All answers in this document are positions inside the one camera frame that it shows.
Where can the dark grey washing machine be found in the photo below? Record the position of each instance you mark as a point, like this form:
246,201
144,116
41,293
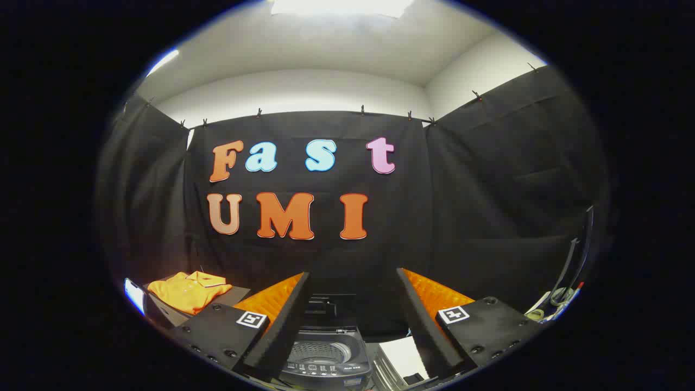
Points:
326,358

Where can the black backdrop cloth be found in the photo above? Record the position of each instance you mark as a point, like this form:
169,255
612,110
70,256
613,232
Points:
478,206

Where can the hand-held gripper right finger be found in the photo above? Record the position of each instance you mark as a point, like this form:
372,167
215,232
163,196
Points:
426,326

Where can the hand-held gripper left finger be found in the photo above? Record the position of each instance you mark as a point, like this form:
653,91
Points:
282,326

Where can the orange polo shirt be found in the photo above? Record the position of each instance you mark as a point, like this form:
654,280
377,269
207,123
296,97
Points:
187,290

